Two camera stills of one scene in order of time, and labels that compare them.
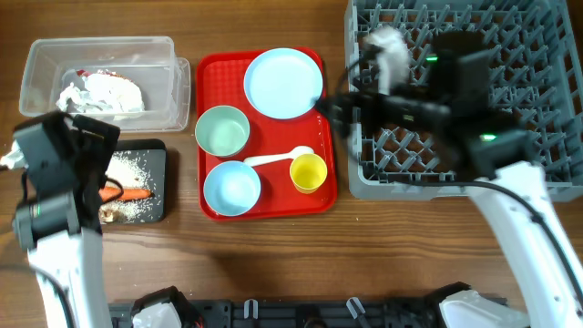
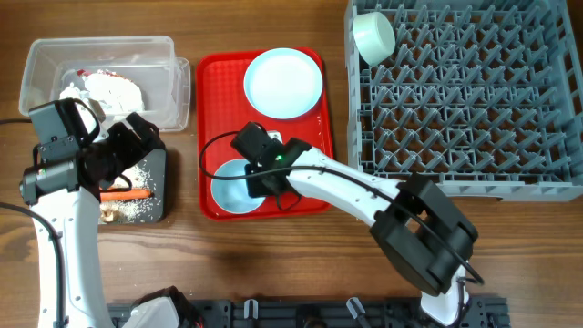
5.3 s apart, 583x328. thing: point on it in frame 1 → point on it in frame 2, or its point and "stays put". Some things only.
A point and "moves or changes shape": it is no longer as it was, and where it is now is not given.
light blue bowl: [231, 188] moves or changes shape
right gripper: [345, 109] → [262, 183]
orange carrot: [129, 193] stays put
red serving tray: [221, 75] stays put
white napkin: [104, 93] stays put
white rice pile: [132, 172] stays put
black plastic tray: [134, 191] stays put
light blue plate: [282, 83] stays put
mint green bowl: [222, 130] → [374, 37]
